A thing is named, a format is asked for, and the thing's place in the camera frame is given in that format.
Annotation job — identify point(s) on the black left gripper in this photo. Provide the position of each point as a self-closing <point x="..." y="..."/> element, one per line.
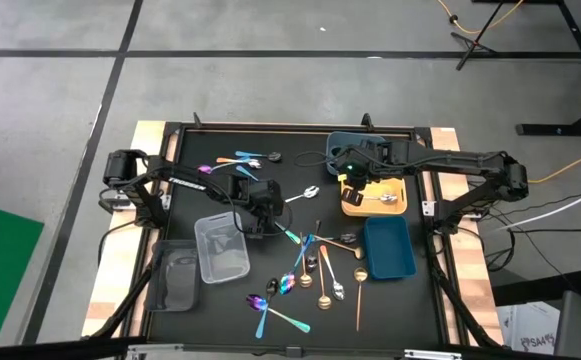
<point x="265" y="197"/>

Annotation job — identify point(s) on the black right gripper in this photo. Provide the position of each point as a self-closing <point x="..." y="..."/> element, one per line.
<point x="355" y="192"/>

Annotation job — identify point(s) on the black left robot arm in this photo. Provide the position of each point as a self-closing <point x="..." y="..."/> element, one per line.
<point x="190" y="182"/>

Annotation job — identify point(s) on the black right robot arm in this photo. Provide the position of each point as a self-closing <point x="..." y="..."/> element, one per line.
<point x="450" y="160"/>

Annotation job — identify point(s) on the yellow plastic bin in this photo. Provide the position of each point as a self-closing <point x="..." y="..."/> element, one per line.
<point x="375" y="210"/>

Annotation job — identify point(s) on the clear plastic bin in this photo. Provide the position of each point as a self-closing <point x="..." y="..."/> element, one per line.
<point x="222" y="260"/>

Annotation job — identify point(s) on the grey-blue plastic bin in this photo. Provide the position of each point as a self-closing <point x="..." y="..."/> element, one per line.
<point x="334" y="139"/>

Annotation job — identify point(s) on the blue plastic bin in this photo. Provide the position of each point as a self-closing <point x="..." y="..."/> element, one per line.
<point x="390" y="247"/>

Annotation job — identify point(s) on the smoked dark plastic bin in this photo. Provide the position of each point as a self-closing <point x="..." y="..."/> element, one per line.
<point x="170" y="285"/>

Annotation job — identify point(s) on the wooden table side board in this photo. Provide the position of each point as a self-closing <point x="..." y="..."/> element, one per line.
<point x="480" y="310"/>
<point x="120" y="260"/>

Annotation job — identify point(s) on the black tripod stand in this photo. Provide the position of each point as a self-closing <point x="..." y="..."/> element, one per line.
<point x="470" y="47"/>

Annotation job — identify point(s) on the white cardboard box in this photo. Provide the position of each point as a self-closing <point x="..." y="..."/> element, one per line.
<point x="530" y="330"/>

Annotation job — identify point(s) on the green floor mat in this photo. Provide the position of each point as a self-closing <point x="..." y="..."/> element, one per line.
<point x="0" y="275"/>

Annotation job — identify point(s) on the white metal bracket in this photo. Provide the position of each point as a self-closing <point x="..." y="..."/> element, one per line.
<point x="428" y="207"/>
<point x="165" y="202"/>
<point x="432" y="354"/>

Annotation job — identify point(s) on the black aluminium table frame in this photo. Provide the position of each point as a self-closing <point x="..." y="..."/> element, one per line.
<point x="295" y="127"/>

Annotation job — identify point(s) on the black desk frame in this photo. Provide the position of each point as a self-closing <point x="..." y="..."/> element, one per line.
<point x="570" y="120"/>

